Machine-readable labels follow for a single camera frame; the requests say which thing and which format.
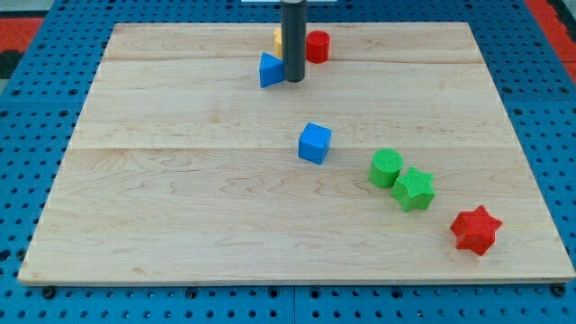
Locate light wooden board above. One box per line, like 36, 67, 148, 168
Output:
18, 22, 575, 286

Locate red star block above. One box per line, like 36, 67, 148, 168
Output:
450, 205, 503, 256

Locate blue cube block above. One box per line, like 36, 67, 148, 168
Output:
298, 122, 332, 165

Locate blue triangle block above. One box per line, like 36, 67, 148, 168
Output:
258, 52, 284, 87

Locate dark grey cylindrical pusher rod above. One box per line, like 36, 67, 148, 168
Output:
281, 0, 307, 83

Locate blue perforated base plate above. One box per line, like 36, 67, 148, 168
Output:
1, 0, 575, 323

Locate green cylinder block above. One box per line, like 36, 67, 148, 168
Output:
368, 148, 404, 188

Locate red cylinder block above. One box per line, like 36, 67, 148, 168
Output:
306, 31, 331, 64

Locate green star block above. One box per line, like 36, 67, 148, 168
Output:
391, 166, 436, 212

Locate yellow block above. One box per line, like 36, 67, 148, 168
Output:
273, 27, 283, 59

